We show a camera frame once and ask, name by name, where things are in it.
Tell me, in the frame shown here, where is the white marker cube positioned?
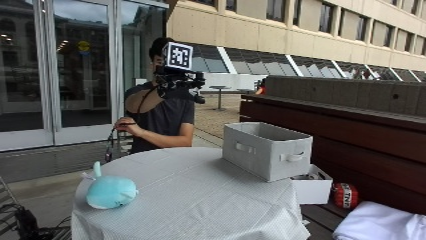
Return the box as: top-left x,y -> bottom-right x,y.
161,41 -> 194,71

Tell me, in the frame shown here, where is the the person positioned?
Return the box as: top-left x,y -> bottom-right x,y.
122,37 -> 197,155

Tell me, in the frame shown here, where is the glass door front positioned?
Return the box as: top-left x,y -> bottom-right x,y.
0,0 -> 170,153

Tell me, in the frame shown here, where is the teal whale soft toy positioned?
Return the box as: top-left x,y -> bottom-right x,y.
80,161 -> 140,210

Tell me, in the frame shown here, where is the white fabric storage bin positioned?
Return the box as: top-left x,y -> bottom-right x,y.
221,121 -> 314,183

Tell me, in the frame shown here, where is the white tablecloth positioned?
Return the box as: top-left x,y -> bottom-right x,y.
70,146 -> 311,240

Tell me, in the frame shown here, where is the small white box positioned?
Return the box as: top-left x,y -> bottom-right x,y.
290,164 -> 334,206

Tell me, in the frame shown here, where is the dark wooden bench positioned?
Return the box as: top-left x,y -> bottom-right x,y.
238,94 -> 426,240

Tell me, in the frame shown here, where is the red block soft toy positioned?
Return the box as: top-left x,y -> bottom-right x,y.
330,182 -> 359,210

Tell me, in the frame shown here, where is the white cloth bundle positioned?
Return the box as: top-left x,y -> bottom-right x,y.
331,200 -> 426,240

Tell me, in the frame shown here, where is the round pedestal table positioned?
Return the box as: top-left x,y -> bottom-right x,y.
207,85 -> 233,112

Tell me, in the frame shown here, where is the grey concrete planter wall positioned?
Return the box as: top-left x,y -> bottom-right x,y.
262,75 -> 426,118

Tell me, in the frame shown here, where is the black cable tangle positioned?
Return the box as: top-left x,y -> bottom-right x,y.
0,176 -> 73,240

